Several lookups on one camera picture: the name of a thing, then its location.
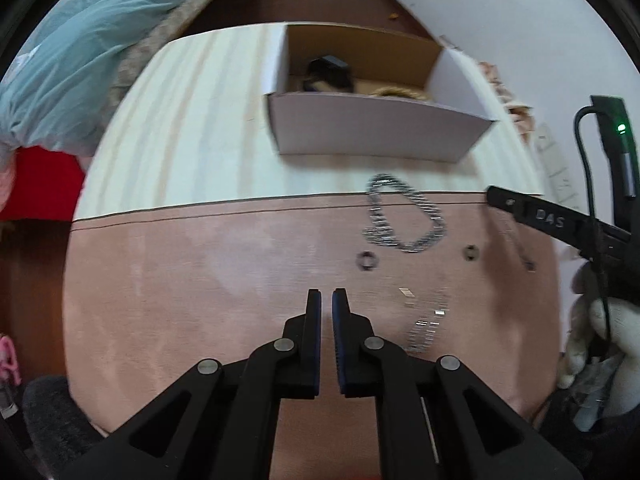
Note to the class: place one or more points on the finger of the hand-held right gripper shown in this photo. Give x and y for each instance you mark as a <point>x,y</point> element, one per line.
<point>537,217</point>

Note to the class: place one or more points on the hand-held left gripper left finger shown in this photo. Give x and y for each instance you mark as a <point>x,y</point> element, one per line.
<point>313,332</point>

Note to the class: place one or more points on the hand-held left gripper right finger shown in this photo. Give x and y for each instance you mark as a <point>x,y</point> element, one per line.
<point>341,332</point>

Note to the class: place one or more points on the white cardboard box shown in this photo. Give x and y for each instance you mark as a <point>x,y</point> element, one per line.
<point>380,95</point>

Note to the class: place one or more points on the person's right hand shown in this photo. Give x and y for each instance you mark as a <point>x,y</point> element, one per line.
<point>597,340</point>

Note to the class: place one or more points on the small silver earring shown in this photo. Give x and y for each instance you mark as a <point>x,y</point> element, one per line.
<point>529,265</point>

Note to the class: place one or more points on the black object in box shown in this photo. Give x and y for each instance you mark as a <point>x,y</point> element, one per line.
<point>327,74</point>

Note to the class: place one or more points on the grey chair seat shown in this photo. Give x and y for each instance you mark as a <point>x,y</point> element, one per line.
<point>57,417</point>

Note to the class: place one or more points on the pink object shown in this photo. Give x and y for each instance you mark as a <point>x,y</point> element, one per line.
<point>9,360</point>

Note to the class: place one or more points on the red cloth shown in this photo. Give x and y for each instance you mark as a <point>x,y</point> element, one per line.
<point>42,182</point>

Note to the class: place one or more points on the woven bed edge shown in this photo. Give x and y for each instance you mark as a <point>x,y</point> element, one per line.
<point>165,25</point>

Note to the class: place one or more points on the teal blanket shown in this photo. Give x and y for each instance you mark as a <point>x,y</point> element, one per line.
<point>80,50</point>

